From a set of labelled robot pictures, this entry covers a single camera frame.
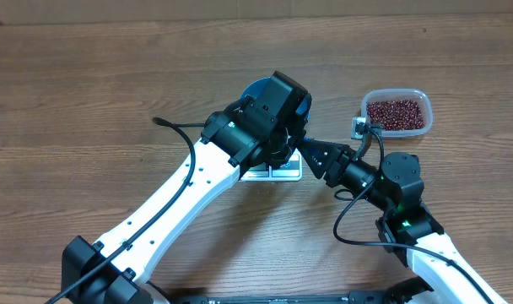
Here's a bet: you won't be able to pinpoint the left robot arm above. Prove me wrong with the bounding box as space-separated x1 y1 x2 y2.
50 71 311 304

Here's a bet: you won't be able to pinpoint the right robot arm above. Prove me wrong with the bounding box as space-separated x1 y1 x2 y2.
298 139 504 303

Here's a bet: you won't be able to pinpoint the white digital kitchen scale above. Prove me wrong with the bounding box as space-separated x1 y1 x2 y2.
240 150 303 182

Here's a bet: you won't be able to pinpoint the blue metal bowl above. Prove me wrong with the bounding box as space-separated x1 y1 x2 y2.
240 77 312 123

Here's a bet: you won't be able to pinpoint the red beans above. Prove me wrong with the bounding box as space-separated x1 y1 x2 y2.
366 100 425 131

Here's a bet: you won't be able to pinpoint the clear plastic container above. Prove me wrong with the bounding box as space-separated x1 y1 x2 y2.
361 89 434 138

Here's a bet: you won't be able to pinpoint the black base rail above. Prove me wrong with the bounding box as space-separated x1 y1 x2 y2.
163 276 435 304

